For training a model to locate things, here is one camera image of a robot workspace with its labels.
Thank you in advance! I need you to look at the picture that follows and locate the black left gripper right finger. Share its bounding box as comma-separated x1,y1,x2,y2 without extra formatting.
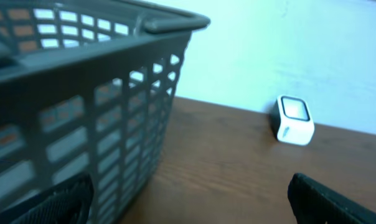
288,173,376,224

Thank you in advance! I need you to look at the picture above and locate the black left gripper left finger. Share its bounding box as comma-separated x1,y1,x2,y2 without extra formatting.
0,172,94,224

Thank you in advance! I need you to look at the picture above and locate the grey plastic mesh basket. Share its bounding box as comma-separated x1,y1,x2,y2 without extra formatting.
0,0,210,223

